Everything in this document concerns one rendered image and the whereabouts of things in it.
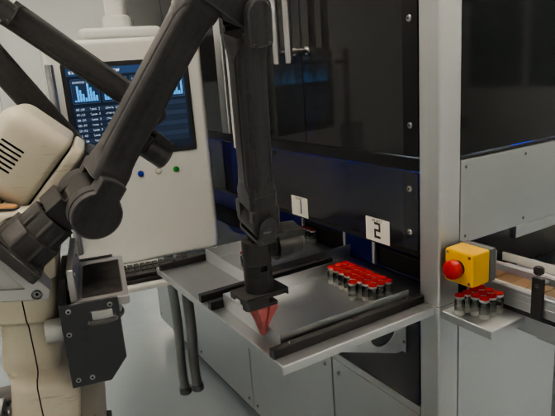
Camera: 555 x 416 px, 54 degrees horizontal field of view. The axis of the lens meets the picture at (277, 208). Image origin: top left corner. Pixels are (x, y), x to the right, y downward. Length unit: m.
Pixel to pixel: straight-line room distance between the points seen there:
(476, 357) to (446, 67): 0.69
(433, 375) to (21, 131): 1.00
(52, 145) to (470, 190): 0.85
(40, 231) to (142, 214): 1.08
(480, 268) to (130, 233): 1.19
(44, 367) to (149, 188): 0.91
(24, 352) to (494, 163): 1.04
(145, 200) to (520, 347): 1.23
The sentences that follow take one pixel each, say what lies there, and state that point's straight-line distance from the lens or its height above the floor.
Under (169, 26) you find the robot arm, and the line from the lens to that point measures 0.83.
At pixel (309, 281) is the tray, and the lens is 1.41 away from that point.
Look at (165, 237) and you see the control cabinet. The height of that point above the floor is 0.87.
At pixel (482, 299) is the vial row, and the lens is 1.22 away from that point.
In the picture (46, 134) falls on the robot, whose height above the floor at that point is 1.34.
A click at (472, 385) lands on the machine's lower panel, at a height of 0.64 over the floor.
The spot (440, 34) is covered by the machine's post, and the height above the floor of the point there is 1.46.
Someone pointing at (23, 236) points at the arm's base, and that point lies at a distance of 0.86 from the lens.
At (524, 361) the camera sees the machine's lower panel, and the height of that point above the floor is 0.63.
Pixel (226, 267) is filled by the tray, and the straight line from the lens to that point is 1.51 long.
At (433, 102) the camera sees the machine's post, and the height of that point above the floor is 1.33.
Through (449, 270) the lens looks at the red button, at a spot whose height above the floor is 1.00.
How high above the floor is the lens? 1.42
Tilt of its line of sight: 14 degrees down
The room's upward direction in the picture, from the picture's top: 4 degrees counter-clockwise
